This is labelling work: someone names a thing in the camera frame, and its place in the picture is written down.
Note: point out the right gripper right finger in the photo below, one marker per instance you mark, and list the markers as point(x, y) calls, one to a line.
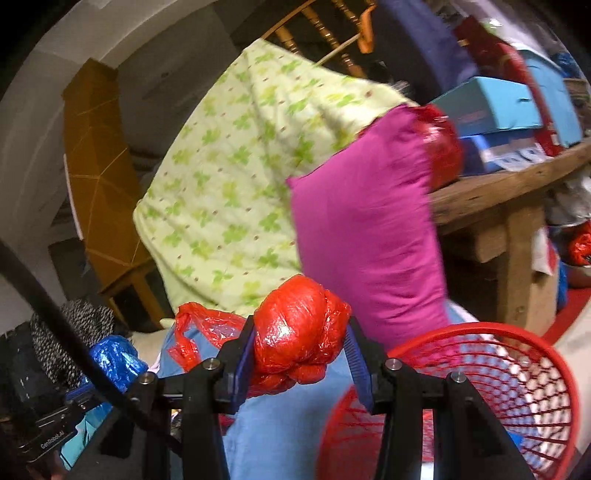
point(379, 380)

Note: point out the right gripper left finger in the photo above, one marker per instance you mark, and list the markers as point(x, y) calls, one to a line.
point(230, 371)

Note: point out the red plastic bag ball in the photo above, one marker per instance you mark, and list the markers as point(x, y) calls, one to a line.
point(299, 329)

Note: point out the blue blanket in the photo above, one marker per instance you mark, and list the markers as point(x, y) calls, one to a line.
point(278, 436)

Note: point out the blue plastic bag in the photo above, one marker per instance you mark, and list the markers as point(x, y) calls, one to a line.
point(119, 361)

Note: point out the red plastic mesh basket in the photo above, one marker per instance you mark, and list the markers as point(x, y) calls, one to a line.
point(492, 402)

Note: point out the black white knit garment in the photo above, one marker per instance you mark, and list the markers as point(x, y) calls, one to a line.
point(89, 323)

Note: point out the green clover pattern quilt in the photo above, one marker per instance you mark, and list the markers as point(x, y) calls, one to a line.
point(216, 217)

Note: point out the magenta pillow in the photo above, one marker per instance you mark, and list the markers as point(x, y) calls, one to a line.
point(364, 230)

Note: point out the wooden table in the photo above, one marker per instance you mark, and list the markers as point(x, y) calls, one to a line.
point(486, 227)

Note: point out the orange wooden cabinet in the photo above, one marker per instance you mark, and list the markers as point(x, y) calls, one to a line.
point(104, 190)

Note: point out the red shiny bag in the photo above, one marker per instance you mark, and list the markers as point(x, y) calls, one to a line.
point(442, 144)

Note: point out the light blue cardboard box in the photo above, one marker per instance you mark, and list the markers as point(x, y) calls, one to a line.
point(485, 105)

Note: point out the navy blue bag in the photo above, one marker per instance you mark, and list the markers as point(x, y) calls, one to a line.
point(418, 47)

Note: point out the wooden bed headboard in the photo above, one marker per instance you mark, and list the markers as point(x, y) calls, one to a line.
point(325, 32)

